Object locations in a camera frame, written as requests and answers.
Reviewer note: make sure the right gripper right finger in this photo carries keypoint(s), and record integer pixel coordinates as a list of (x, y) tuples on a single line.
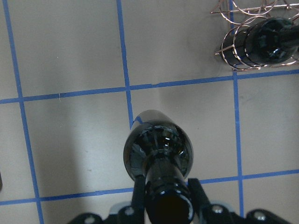
[(199, 198)]

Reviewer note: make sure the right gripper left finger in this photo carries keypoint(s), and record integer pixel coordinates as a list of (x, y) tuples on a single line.
[(138, 198)]

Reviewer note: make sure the dark wine bottle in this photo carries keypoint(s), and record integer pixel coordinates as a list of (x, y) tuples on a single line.
[(270, 41), (161, 152)]

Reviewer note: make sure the dark wine bottle in basket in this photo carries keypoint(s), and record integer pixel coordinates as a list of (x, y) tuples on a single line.
[(270, 41)]

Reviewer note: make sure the copper wire wine basket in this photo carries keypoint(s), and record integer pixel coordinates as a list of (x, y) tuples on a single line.
[(248, 12)]

